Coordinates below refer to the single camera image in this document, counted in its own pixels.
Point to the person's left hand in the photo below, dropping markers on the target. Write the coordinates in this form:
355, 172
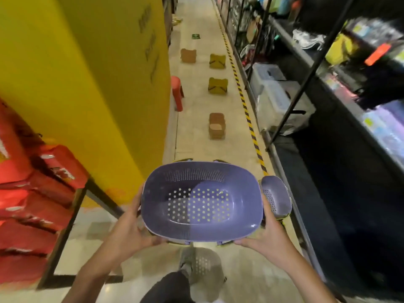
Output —
126, 233

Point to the person's right hand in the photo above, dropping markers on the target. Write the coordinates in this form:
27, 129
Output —
274, 246

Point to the purple oval basket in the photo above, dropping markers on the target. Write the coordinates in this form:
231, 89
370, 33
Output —
277, 192
202, 176

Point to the brown rectangular basket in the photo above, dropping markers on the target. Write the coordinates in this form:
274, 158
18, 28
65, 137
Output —
188, 56
217, 121

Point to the yellow rectangular basket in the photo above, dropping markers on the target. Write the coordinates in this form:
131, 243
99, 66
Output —
217, 61
217, 86

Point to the person's left forearm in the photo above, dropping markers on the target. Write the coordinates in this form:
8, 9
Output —
91, 280

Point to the person's left shoe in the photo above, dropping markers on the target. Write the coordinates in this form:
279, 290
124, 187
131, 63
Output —
187, 261

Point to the person's dark shorts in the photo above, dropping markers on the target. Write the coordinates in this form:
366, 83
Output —
169, 288

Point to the black display table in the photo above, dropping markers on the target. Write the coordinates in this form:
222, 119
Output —
63, 236

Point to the red snack packets pile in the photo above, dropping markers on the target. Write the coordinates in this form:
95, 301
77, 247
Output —
25, 201

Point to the yellow black hazard tape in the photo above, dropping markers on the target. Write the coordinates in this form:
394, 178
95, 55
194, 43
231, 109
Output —
250, 126

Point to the large clear storage box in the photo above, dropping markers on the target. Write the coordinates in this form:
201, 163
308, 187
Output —
281, 104

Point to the red plastic stool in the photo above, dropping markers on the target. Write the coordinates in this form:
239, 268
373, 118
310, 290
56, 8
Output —
176, 88

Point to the pile of purple wrapped packets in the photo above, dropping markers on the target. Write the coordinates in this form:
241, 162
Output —
388, 129

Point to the yellow square pillar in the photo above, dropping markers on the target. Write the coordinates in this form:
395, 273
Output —
79, 75

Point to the small clear storage box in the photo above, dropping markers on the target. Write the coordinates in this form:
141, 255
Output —
266, 74

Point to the pile of black packaged items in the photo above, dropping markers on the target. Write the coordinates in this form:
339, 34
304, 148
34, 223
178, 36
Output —
378, 88

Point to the yellow bag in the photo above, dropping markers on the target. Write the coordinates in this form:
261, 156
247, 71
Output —
339, 48

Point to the white bundled item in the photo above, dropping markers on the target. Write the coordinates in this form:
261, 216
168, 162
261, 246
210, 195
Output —
307, 39

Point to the orange hanging tag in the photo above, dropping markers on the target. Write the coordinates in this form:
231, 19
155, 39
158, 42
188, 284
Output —
377, 54

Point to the rows of assorted hanging goods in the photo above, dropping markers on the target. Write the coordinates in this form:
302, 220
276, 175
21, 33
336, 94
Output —
252, 28

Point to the dark distant shelving unit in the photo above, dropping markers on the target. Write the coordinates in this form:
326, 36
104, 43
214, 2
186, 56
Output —
167, 15

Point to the pile of pastel wrapped packets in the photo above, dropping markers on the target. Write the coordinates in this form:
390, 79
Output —
372, 29

